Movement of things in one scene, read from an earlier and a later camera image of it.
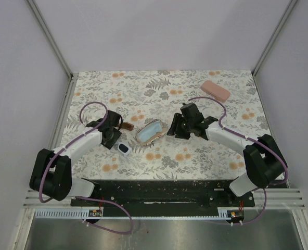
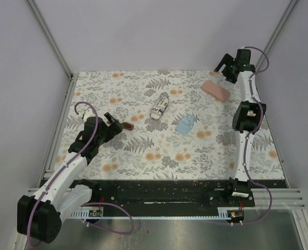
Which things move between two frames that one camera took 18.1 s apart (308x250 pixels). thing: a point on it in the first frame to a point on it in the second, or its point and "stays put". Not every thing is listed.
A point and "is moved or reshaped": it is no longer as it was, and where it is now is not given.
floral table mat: x=142 y=101 stays put
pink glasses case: x=216 y=91 stays put
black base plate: x=165 y=198 stays put
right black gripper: x=175 y=128 to x=226 y=60
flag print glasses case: x=151 y=132 to x=159 y=107
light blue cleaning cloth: x=150 y=130 is moved or reshaped
